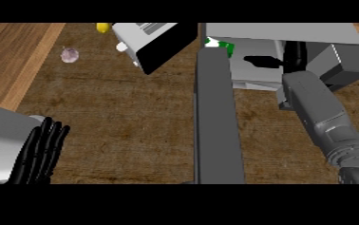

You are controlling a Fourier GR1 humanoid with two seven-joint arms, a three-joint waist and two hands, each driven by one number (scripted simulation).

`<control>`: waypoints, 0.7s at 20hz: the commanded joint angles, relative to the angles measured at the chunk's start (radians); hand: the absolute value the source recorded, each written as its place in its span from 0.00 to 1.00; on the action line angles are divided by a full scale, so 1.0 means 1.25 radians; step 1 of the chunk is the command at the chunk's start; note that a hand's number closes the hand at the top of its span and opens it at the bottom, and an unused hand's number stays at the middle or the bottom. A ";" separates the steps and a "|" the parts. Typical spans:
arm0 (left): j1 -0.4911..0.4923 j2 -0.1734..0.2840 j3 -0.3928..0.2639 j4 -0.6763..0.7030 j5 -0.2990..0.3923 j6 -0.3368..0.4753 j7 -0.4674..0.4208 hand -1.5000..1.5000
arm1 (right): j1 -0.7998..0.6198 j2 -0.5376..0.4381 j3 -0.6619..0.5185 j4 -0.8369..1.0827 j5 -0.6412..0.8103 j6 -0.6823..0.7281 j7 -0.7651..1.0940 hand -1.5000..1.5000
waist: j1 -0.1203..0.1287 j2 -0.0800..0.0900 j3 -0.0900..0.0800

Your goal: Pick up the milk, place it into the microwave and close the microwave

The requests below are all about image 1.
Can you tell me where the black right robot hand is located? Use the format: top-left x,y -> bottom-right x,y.
242,41 -> 310,75

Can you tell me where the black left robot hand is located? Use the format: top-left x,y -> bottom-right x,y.
6,116 -> 71,185

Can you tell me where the grey microwave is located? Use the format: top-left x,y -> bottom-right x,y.
204,22 -> 359,93

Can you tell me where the white and green milk carton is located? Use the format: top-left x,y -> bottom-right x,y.
204,36 -> 235,59

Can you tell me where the pale purple garlic bulb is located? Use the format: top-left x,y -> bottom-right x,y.
59,47 -> 80,64

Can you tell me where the white and black appliance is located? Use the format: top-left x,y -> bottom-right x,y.
111,22 -> 201,76

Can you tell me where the yellow fruit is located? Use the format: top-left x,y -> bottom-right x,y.
96,22 -> 114,34

